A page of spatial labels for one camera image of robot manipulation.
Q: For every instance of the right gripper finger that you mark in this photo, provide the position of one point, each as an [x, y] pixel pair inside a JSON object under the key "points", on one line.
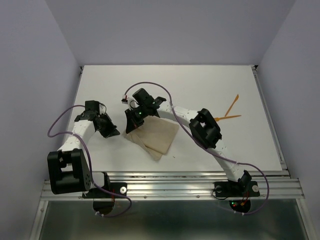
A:
{"points": [[130, 122], [138, 124]]}

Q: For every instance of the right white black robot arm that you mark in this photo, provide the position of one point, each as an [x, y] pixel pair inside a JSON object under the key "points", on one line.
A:
{"points": [[199, 125]]}

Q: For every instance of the left aluminium frame post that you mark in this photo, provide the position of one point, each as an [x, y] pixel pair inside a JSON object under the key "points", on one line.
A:
{"points": [[39, 220]]}

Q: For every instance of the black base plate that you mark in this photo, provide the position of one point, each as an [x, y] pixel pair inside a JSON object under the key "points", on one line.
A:
{"points": [[230, 189], [118, 188]]}

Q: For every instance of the beige cloth napkin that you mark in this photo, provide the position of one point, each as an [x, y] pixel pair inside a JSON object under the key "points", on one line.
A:
{"points": [[155, 136]]}

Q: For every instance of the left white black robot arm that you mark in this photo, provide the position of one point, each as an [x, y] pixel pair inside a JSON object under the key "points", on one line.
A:
{"points": [[69, 171]]}

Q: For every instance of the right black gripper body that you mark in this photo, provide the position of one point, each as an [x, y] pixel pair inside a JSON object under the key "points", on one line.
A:
{"points": [[142, 113]]}

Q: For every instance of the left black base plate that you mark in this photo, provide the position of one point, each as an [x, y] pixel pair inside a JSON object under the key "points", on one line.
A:
{"points": [[118, 188]]}

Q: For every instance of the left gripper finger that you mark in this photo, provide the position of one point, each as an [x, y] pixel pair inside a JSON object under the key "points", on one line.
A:
{"points": [[111, 134], [109, 123]]}

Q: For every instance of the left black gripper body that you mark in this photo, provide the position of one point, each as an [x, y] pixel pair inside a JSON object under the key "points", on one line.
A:
{"points": [[104, 124]]}

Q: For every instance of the aluminium mounting rail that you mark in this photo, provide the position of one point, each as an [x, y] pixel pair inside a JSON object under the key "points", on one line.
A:
{"points": [[198, 185]]}

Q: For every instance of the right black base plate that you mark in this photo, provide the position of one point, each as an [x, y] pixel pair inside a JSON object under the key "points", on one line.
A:
{"points": [[230, 189]]}

